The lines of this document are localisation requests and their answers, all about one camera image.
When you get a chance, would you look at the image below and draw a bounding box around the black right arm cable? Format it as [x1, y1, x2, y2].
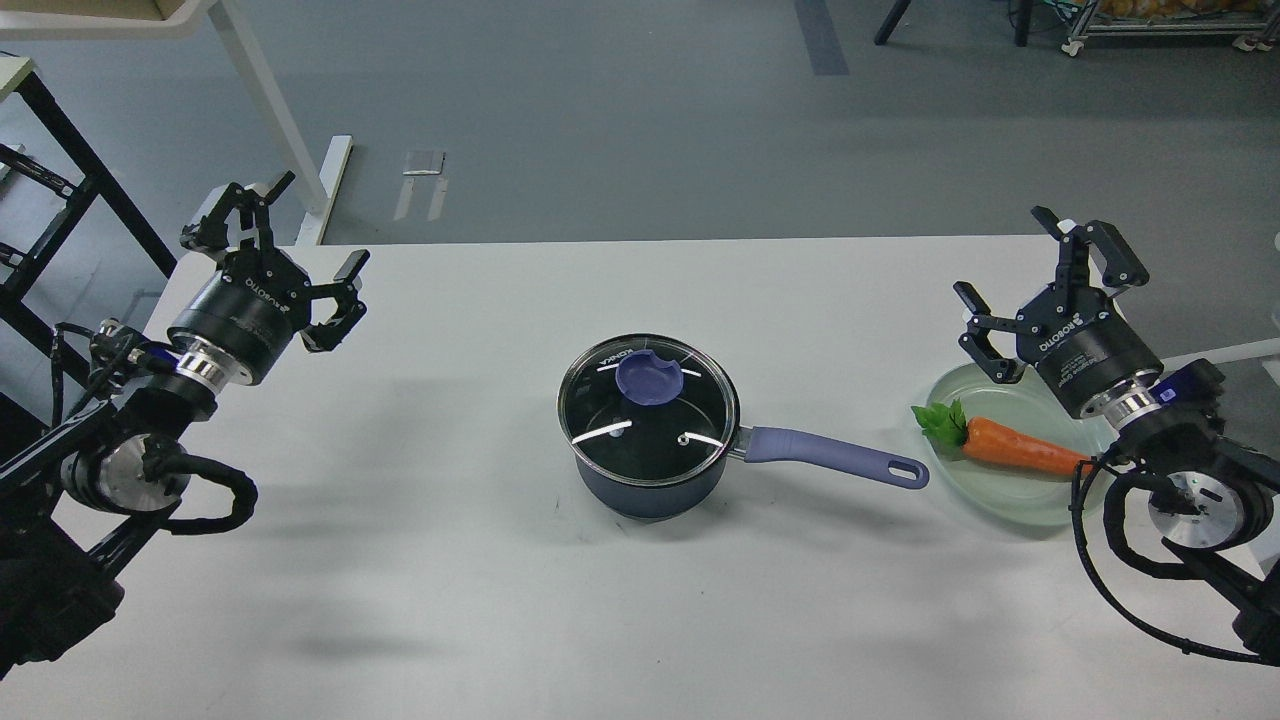
[1070, 455, 1271, 666]

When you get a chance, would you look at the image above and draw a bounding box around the metal wheeled cart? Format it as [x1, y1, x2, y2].
[1060, 1, 1279, 56]

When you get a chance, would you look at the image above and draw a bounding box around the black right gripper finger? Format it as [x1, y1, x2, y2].
[1030, 206, 1149, 293]
[954, 281, 1028, 384]

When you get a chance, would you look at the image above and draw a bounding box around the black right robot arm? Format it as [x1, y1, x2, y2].
[954, 206, 1279, 667]

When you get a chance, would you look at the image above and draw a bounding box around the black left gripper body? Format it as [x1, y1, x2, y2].
[166, 247, 310, 386]

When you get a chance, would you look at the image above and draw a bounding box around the white table frame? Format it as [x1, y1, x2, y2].
[1, 1, 355, 246]

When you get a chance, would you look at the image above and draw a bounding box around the glass pot lid blue knob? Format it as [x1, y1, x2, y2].
[557, 333, 740, 487]

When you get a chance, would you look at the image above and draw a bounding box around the orange toy carrot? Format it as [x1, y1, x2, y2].
[910, 400, 1094, 478]

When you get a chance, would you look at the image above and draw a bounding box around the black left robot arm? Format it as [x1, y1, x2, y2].
[1, 172, 370, 671]

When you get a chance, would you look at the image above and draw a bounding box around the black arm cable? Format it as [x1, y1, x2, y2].
[140, 439, 259, 536]
[1070, 455, 1271, 666]

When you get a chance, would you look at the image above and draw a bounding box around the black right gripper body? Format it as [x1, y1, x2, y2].
[1015, 286, 1164, 419]

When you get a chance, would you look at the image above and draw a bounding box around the black metal rack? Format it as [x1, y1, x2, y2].
[3, 54, 177, 416]

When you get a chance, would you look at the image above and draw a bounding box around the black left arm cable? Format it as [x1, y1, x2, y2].
[140, 439, 259, 536]

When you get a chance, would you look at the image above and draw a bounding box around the blue saucepan with handle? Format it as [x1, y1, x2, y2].
[556, 333, 931, 521]

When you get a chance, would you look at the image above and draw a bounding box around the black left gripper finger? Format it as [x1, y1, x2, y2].
[298, 250, 371, 354]
[180, 170, 294, 265]

